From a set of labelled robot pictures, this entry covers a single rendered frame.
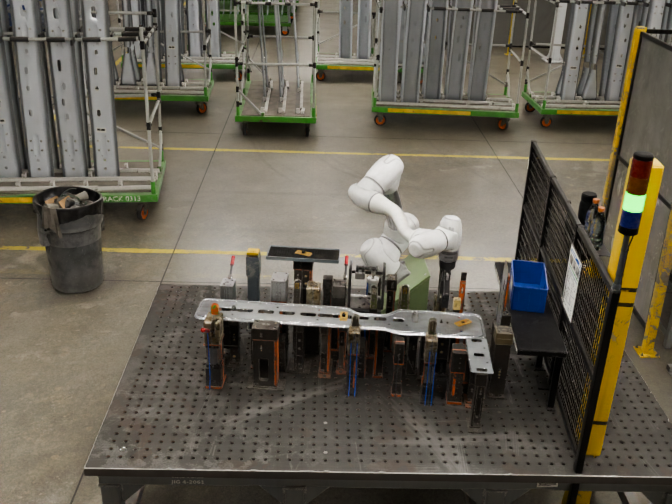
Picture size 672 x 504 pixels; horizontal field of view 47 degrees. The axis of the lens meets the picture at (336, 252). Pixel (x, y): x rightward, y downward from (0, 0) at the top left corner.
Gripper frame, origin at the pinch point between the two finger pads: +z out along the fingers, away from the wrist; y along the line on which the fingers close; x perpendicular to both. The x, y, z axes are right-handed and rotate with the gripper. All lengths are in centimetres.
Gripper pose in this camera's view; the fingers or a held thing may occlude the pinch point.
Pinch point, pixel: (443, 298)
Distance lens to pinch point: 370.6
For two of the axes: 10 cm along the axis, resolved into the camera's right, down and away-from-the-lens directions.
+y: -0.7, 4.3, -9.0
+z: -0.3, 9.0, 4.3
